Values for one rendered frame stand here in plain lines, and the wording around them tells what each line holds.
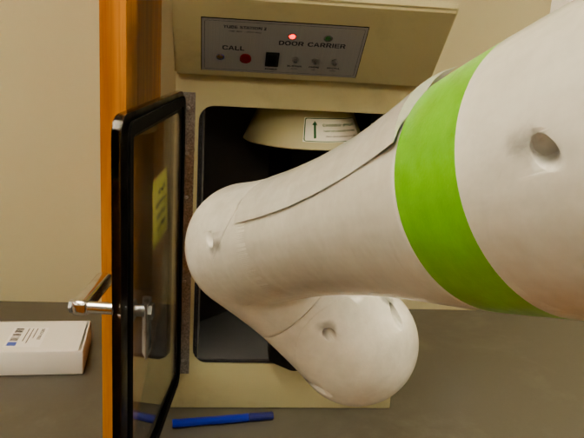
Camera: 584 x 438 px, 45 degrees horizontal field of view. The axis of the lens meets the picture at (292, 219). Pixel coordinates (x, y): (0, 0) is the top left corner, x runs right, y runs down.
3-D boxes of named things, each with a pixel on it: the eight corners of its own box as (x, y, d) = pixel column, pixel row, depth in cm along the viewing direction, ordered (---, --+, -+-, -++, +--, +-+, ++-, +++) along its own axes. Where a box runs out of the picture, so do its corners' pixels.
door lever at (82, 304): (144, 292, 76) (145, 269, 76) (122, 327, 67) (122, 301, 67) (95, 288, 77) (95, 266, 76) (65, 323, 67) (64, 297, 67)
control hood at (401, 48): (174, 71, 90) (175, -11, 87) (424, 85, 93) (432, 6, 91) (167, 77, 79) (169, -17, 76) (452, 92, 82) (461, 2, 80)
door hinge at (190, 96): (170, 373, 100) (175, 91, 90) (189, 373, 100) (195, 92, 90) (169, 378, 99) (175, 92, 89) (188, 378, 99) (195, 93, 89)
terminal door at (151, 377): (178, 381, 99) (184, 89, 89) (121, 528, 69) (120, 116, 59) (172, 381, 99) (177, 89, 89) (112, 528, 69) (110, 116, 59)
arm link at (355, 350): (366, 455, 60) (461, 366, 58) (258, 363, 57) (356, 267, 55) (340, 377, 73) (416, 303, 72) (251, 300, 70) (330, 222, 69)
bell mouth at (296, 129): (241, 129, 111) (242, 94, 110) (353, 135, 113) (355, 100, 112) (245, 148, 94) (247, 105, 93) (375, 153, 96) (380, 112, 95)
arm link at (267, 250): (525, 368, 32) (624, 187, 36) (347, 195, 29) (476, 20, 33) (239, 341, 64) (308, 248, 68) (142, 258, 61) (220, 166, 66)
